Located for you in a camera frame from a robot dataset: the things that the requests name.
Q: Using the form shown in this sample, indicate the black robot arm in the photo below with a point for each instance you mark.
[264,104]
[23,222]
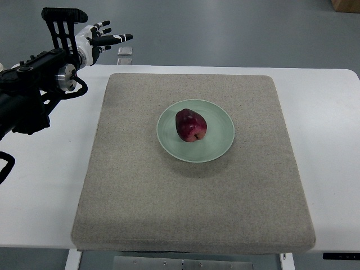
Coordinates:
[32,90]

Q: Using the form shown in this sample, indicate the metal table base plate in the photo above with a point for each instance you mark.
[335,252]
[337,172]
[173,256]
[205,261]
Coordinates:
[130,262]

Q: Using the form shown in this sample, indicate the metal floor plate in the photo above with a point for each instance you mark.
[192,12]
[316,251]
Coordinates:
[124,61]
[125,51]

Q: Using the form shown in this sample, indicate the upper metal floor plate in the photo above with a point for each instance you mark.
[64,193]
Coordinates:
[125,51]

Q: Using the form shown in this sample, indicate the red apple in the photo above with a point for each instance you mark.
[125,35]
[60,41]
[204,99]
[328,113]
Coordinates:
[190,125]

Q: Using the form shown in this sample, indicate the beige square cushion mat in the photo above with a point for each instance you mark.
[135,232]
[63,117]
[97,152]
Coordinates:
[136,197]

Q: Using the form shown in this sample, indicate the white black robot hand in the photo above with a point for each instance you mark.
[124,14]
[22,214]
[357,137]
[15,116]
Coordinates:
[94,39]

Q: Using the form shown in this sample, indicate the light green plate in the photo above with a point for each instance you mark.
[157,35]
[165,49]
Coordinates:
[217,141]

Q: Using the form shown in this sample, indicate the black table control panel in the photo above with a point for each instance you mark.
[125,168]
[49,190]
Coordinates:
[341,256]

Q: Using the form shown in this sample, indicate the cardboard box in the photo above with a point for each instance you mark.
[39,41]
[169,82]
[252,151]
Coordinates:
[349,6]

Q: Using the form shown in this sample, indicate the lower metal floor plate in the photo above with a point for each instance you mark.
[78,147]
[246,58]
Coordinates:
[124,61]

